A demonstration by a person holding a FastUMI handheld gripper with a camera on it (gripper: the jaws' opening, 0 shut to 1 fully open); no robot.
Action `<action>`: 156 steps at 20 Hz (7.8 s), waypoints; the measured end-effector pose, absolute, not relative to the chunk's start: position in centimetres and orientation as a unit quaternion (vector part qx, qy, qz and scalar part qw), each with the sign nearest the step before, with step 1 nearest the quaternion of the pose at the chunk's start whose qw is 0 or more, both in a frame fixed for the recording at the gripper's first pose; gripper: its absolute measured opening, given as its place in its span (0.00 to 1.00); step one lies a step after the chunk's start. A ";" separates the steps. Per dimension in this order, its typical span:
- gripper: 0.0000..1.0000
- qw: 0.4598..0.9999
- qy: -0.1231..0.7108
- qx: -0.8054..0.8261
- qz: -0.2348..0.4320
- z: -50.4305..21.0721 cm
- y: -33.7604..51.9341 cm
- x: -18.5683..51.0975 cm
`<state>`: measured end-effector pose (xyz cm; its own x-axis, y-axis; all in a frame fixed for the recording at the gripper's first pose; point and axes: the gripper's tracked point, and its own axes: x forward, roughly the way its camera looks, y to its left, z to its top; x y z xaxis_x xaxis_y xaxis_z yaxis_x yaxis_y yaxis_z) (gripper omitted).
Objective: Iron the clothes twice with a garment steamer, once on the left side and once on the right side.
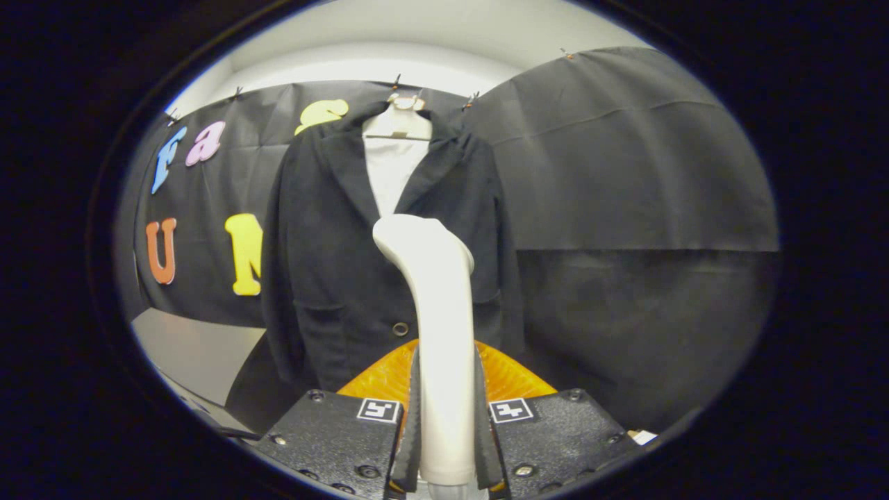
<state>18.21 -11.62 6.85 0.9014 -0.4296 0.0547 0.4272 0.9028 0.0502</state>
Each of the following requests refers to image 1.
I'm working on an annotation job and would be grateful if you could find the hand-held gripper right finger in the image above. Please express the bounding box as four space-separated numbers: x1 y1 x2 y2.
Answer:
474 340 644 500

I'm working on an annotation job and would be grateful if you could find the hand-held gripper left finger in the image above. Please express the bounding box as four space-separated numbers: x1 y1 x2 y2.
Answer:
254 339 423 500

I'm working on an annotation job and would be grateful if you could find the white garment steamer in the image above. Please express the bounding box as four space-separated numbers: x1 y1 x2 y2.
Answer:
372 214 480 500

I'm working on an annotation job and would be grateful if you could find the black jacket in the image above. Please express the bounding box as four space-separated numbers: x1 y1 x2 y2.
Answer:
260 101 525 393

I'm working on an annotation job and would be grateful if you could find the grey cabinet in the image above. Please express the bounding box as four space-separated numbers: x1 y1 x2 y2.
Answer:
131 308 306 437

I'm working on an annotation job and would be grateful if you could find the white mannequin torso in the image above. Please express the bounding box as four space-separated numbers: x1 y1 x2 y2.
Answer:
363 94 433 217

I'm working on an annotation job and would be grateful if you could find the row of small backdrop clips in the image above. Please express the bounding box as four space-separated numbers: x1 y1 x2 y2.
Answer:
165 47 576 126

